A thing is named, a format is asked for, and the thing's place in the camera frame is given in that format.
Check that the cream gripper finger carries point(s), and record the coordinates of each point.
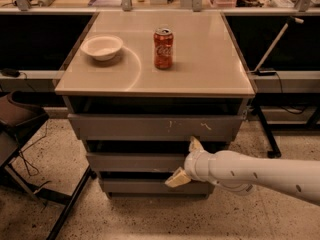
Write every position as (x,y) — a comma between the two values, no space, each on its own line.
(178,178)
(195,144)

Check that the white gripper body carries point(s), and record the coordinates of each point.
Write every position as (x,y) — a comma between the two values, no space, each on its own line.
(192,165)

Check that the grey drawer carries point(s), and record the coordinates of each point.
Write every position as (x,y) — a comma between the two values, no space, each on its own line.
(216,128)
(131,162)
(152,187)

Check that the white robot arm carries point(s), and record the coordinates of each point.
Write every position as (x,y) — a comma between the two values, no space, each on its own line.
(238,173)

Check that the grey top drawer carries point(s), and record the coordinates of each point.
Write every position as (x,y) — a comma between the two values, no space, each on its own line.
(216,128)

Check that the grey bottom drawer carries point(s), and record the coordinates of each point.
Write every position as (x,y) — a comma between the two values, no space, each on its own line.
(152,187)

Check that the grey drawer cabinet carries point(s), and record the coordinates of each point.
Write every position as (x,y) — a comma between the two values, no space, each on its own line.
(177,76)

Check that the black table leg right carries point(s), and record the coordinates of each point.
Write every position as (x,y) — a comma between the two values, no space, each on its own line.
(274,151)

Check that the black stand leg left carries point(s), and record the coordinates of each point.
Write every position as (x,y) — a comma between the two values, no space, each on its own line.
(68,201)

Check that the black power adapter right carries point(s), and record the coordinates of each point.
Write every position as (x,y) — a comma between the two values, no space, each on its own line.
(266,72)

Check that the black power adapter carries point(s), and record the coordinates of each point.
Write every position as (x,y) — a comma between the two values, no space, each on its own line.
(266,72)
(10,72)

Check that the red cola can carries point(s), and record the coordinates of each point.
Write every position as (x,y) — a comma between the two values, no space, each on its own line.
(163,48)

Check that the white rod with black tip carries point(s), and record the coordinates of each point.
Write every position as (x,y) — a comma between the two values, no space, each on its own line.
(276,40)

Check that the white bowl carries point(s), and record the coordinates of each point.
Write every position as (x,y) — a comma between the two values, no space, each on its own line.
(101,47)

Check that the dark chair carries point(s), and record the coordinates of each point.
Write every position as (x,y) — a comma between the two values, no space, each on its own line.
(18,123)

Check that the black power adapter left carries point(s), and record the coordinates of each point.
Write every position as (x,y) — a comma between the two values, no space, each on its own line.
(10,72)

